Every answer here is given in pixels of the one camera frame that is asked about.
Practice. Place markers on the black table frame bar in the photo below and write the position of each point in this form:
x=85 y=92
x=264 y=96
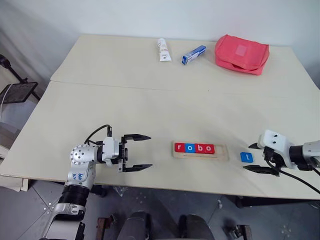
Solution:
x=275 y=201

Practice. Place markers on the red fabric pouch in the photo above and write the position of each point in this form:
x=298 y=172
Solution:
x=241 y=53

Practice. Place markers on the black tripod stand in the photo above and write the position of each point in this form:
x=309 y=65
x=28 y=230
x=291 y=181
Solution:
x=10 y=67

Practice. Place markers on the red letter b block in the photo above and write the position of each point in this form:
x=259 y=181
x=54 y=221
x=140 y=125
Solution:
x=199 y=148

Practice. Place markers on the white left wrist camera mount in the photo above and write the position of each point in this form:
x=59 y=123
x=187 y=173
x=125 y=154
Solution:
x=110 y=150

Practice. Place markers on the blue letter t block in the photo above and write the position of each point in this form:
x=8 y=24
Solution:
x=247 y=157

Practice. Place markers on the red letter r block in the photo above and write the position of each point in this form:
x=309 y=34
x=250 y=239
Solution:
x=179 y=147

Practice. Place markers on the red letter o block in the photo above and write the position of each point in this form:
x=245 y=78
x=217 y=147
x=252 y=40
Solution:
x=208 y=149

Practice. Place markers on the blue and white carton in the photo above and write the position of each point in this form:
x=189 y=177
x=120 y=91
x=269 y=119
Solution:
x=194 y=55

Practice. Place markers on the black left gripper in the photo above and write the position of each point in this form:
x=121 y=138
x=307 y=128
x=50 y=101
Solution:
x=123 y=156

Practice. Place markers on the dark rounded shape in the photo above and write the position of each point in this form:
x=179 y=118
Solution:
x=136 y=226

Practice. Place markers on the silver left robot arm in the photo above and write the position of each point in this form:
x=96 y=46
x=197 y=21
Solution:
x=80 y=155

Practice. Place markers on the black tablet on stand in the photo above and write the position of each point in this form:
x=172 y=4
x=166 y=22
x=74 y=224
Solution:
x=18 y=92

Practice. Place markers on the long wooden tray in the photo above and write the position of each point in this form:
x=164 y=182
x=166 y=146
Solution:
x=221 y=153

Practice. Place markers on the white toothpaste tube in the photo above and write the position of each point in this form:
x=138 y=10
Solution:
x=163 y=50

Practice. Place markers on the blue letter o block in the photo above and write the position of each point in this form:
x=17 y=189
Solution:
x=190 y=148

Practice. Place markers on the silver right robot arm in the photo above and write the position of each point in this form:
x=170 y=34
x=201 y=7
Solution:
x=310 y=153

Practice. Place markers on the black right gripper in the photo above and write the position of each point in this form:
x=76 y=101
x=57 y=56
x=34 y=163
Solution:
x=273 y=160

